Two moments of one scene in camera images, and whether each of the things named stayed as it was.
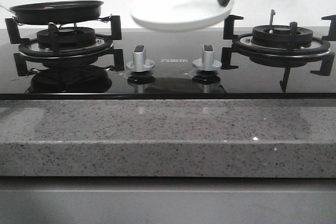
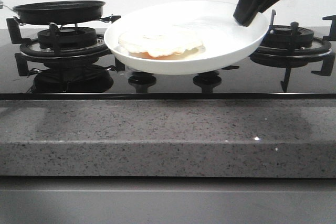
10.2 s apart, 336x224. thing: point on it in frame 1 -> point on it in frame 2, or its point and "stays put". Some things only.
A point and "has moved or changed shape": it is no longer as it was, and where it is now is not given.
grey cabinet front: x=167 y=200 stays put
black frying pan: x=56 y=12 stays put
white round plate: x=179 y=9 has moved or changed shape
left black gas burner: x=69 y=38 stays put
